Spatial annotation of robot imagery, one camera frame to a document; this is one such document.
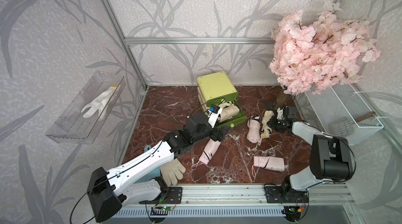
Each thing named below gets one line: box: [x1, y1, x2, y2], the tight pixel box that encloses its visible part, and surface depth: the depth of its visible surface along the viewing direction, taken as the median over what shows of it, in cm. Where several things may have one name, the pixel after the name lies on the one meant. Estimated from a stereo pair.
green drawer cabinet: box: [196, 71, 247, 129], surface depth 93 cm
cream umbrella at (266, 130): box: [260, 109, 275, 139], surface depth 95 cm
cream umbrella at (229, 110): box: [218, 101, 240, 123], surface depth 93 cm
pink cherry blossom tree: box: [268, 1, 382, 95], surface depth 65 cm
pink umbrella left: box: [190, 138, 222, 171], surface depth 86 cm
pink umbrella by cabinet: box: [247, 114, 263, 147], surface depth 94 cm
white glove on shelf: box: [80, 85, 120, 121], surface depth 68 cm
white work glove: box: [160, 158, 186, 187], surface depth 82 cm
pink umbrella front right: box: [251, 155, 285, 177], surface depth 82 cm
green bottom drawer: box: [215, 99, 247, 129], surface depth 89 cm
